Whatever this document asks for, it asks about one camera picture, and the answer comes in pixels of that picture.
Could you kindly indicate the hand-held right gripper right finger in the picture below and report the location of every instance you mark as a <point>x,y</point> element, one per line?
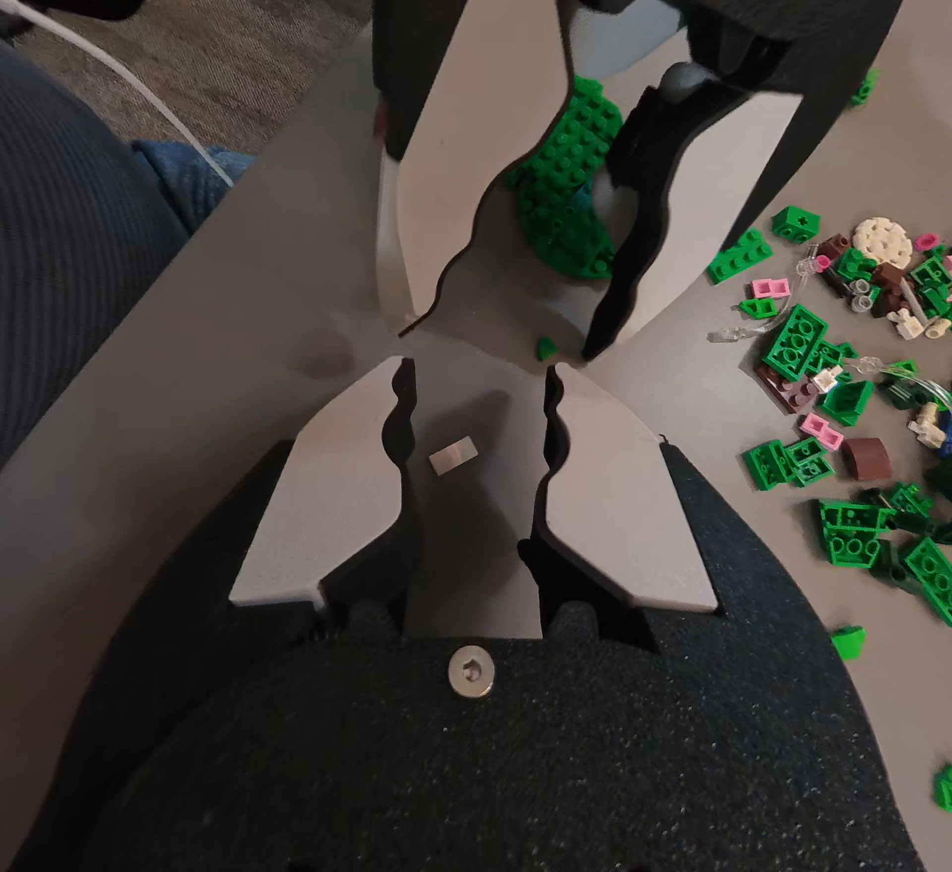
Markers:
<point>625,515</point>

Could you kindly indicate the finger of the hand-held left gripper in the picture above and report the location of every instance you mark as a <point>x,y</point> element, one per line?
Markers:
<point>469,143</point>
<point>714,203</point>

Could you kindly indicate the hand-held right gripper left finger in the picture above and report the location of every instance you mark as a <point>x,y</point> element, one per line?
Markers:
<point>320,515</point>

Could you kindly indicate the green lego plate assembly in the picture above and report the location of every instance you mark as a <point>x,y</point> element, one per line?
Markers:
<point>573,188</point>

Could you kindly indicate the tan curved lego piece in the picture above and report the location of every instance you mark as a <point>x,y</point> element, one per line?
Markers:
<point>454,456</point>

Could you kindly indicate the small green lego piece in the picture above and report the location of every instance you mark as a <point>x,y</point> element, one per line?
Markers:
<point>546,350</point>

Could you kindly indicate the cluster of green lego parts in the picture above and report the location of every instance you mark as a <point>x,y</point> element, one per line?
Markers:
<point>856,411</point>

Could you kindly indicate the person's blue jeans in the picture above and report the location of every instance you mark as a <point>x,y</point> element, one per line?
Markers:
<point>201,173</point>

